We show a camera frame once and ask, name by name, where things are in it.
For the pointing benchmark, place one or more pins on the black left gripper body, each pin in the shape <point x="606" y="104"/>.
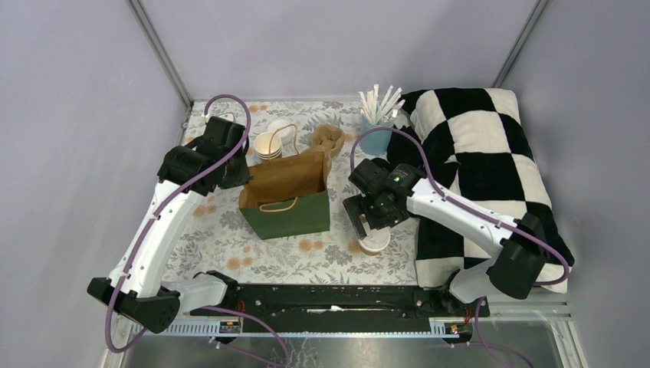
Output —
<point x="238" y="172"/>

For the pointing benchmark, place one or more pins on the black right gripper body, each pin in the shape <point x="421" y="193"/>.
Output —
<point x="377" y="215"/>

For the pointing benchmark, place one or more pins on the stack of white cup lids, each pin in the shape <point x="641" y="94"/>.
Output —
<point x="283" y="129"/>

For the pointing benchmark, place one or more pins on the green brown paper bag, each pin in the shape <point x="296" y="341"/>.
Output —
<point x="287" y="197"/>

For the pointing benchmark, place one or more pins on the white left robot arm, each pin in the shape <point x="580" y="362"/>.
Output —
<point x="188" y="174"/>

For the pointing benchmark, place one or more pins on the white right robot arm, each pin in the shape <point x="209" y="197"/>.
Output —
<point x="516" y="259"/>

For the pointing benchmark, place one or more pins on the stack of brown paper cups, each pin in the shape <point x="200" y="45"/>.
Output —
<point x="268" y="145"/>

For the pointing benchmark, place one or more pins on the black cloth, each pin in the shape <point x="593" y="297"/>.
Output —
<point x="438" y="146"/>

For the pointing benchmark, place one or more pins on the blue straw holder cup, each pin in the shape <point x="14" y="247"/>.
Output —
<point x="375" y="144"/>

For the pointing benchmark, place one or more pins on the white wrapped straws bundle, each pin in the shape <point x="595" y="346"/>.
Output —
<point x="381" y="110"/>

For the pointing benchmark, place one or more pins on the floral table mat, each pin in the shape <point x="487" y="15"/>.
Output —
<point x="217" y="236"/>

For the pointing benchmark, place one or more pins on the black white checkered blanket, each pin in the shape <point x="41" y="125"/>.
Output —
<point x="492" y="163"/>

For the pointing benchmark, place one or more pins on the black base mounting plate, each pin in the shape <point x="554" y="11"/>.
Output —
<point x="339" y="309"/>

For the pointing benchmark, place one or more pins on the aluminium frame rail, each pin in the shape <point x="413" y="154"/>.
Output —
<point x="538" y="332"/>

